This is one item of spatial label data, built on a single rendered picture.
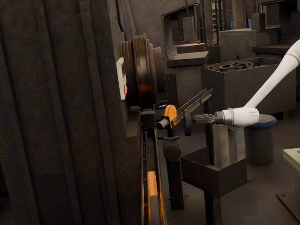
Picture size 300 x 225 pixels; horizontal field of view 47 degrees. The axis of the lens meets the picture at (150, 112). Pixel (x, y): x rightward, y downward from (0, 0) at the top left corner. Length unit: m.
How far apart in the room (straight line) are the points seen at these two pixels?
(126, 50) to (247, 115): 0.78
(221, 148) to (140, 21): 2.49
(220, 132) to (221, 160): 0.25
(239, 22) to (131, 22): 6.51
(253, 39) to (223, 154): 3.28
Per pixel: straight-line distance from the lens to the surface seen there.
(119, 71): 1.66
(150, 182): 1.49
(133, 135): 1.72
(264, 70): 4.46
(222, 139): 2.92
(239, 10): 10.98
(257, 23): 5.96
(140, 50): 1.95
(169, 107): 2.60
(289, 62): 2.21
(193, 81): 4.80
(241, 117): 2.01
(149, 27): 4.81
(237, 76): 4.28
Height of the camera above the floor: 1.41
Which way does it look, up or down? 15 degrees down
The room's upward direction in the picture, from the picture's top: 6 degrees counter-clockwise
